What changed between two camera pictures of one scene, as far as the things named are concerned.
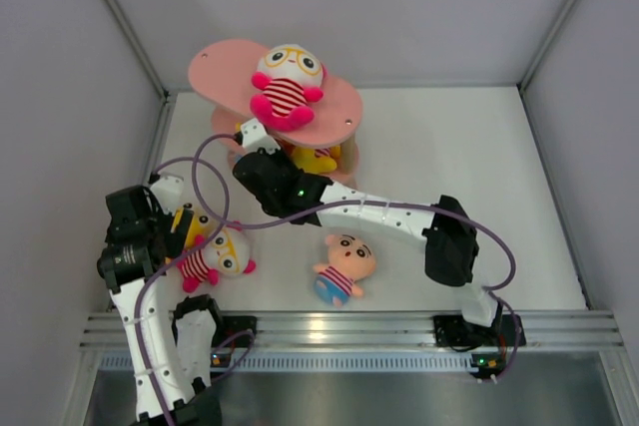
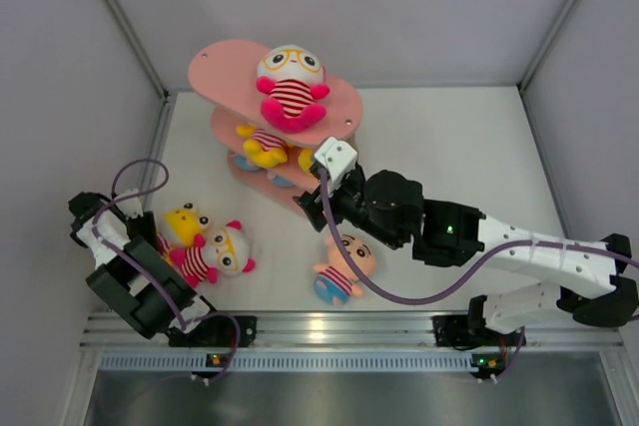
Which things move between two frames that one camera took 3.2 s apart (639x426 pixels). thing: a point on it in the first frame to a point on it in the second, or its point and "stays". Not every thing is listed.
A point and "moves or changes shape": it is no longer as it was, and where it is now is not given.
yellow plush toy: [307, 159] moves or changes shape
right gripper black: [279, 155] to [313, 203]
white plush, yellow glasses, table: [226, 252] stays
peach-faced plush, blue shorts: [349, 260] stays
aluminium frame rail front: [383, 329] stays
